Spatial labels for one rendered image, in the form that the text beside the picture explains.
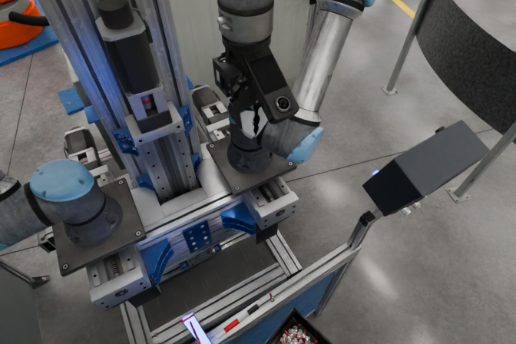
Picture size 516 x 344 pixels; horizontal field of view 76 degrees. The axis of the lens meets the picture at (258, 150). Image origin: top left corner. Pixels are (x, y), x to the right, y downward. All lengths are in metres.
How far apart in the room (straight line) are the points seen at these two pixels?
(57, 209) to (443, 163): 0.92
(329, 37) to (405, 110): 2.18
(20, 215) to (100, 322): 1.28
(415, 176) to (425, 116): 2.13
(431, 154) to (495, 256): 1.58
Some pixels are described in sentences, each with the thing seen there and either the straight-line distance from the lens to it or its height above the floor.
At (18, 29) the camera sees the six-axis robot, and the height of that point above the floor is 0.18.
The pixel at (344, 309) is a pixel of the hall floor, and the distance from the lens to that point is 2.00.
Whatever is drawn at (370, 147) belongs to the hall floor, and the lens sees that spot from 2.59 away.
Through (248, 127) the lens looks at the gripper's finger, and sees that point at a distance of 0.58.
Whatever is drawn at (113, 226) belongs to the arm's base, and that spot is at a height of 1.06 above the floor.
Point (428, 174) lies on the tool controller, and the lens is 0.90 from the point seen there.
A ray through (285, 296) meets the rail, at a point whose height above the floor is 0.86.
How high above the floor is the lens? 1.89
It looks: 51 degrees down
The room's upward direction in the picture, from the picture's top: straight up
